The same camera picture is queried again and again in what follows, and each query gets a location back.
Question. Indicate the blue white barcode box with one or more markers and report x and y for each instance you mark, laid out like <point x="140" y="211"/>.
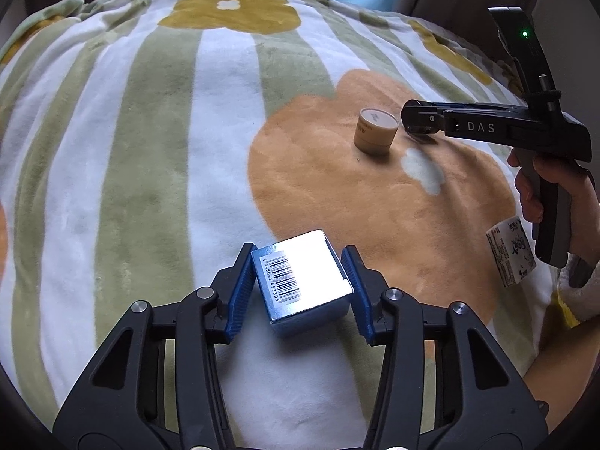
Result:
<point x="302" y="282"/>

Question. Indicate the person right hand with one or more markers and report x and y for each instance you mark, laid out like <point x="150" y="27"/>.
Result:
<point x="584" y="205"/>

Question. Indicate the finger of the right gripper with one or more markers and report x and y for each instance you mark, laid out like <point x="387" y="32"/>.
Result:
<point x="422" y="118"/>

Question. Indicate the tan cylindrical jar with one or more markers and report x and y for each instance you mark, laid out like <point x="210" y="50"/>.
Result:
<point x="375" y="131"/>

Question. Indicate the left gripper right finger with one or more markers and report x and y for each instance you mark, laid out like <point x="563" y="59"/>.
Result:
<point x="445" y="382"/>

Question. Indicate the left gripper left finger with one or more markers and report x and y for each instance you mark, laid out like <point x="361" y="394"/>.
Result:
<point x="153" y="382"/>

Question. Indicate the floral striped fleece blanket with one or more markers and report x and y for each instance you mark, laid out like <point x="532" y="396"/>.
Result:
<point x="143" y="142"/>

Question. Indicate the white floral tissue pack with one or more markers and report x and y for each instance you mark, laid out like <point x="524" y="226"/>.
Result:
<point x="511" y="251"/>

